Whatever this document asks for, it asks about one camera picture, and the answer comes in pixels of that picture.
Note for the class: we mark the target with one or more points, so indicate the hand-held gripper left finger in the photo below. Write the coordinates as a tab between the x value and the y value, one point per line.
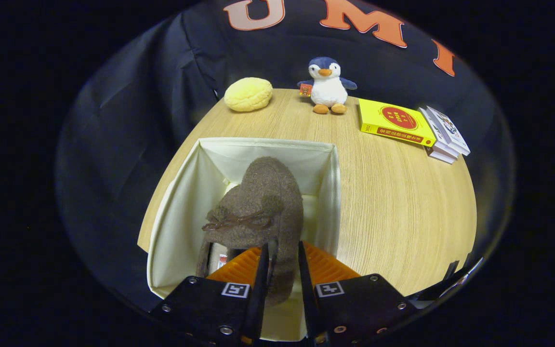
257	299

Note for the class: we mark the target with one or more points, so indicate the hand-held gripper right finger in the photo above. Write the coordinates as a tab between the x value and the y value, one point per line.
309	299

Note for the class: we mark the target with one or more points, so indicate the cream fabric storage box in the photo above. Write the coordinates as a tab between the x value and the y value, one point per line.
181	217

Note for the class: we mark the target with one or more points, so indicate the yellow book with red circle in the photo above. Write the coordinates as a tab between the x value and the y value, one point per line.
393	120

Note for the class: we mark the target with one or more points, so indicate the yellow round plush bun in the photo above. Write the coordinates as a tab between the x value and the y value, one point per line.
248	95

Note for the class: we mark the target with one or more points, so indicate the blue white penguin plush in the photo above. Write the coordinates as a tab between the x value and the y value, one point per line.
328	89

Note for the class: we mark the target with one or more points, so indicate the white illustrated book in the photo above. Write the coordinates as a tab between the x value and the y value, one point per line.
448	129

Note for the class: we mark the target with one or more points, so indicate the black backdrop cloth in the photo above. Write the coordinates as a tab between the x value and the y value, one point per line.
128	120

